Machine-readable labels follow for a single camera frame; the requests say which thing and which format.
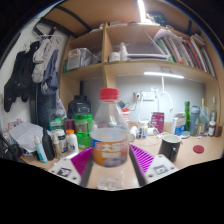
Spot under-shelf light strip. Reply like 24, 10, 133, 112
143, 71, 185, 80

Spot magenta pouch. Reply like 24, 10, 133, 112
150, 111, 165, 134

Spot white and blue tube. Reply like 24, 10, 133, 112
33, 133, 49, 164

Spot white cable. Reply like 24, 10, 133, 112
157, 76, 175, 113

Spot tall green bottle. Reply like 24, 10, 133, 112
184, 101, 191, 132

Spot small black bottle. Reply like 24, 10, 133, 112
42, 128, 56, 161

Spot ceiling tube light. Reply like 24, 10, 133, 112
137, 0, 148, 24

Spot flat round red coaster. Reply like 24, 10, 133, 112
192, 144, 205, 154

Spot green translucent bottle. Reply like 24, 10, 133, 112
73, 113, 94, 150

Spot brown mug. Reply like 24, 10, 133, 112
214, 123, 224, 138

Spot white paper bag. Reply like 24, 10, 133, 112
9, 121, 45, 154

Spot white jar with blue label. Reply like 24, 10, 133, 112
171, 112, 187, 136

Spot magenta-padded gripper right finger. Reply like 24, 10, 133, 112
129, 143, 181, 187

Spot clear red-capped drink bottle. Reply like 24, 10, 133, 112
89, 87, 131, 191

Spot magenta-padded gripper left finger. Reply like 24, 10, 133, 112
48, 146, 95, 188

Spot white-lidded brown jar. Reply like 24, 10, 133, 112
208, 120, 217, 137

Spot white bottle with orange cap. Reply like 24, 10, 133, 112
65, 129, 80, 154

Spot white wall power strip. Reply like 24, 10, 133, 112
134, 91, 156, 102

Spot red and white can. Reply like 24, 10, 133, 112
121, 108, 131, 132

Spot grey tumbler bottle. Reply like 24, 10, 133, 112
190, 105, 201, 137

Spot hanging dark clothes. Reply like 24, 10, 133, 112
3, 34, 65, 113

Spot black mug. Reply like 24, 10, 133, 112
157, 134, 183, 163

